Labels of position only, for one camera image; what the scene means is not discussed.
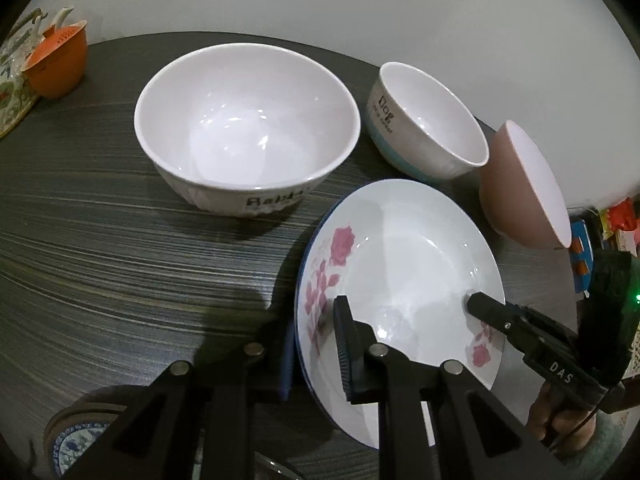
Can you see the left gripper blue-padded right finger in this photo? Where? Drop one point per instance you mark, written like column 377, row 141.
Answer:
column 375, row 373

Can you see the black finger of the right gripper seen afar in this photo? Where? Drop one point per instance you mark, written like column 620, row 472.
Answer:
column 509, row 319

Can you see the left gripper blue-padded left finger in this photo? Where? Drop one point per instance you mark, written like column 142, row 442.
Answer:
column 232, row 384

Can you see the white plate pink flowers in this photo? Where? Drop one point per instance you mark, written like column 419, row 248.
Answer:
column 407, row 258

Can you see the large pink bowl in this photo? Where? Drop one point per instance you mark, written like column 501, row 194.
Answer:
column 519, row 193

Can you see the small blue floral plate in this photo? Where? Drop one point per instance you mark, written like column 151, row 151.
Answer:
column 71, row 431

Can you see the white Dog bowl blue base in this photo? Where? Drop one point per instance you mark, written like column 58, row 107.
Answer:
column 421, row 128

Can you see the white Rabbit bowl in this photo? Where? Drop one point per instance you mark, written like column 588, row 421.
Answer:
column 245, row 129

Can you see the person right hand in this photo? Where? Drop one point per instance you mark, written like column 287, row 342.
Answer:
column 575, row 428

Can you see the blue box with orange squares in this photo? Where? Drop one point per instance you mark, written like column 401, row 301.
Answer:
column 581, row 256

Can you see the red plastic bag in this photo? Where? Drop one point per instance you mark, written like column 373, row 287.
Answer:
column 620, row 226

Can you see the floral ceramic teapot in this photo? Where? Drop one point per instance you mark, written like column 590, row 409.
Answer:
column 17, row 95

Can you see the orange tea strainer cup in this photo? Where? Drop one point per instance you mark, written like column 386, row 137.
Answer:
column 58, row 63

